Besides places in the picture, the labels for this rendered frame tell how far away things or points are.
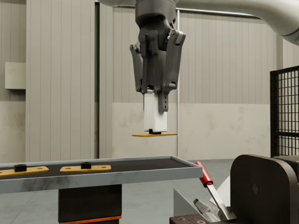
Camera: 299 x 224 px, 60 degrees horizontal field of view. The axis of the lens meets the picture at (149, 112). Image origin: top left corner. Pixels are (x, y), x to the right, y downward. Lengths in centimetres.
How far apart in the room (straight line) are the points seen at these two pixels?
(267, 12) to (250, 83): 717
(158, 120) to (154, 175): 10
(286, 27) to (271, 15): 7
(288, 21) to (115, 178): 62
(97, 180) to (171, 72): 21
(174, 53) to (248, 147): 745
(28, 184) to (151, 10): 33
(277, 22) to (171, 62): 43
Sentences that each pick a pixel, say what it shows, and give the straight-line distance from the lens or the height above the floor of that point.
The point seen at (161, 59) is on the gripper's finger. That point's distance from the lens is 47.
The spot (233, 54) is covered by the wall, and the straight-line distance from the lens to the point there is 778.
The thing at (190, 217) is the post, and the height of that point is 110.
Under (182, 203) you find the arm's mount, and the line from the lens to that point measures 106.
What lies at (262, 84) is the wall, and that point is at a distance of 813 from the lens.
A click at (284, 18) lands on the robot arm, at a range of 81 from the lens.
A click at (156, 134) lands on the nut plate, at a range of 46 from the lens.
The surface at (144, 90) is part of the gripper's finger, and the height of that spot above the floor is 130.
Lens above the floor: 125
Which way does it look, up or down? 1 degrees up
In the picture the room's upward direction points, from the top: straight up
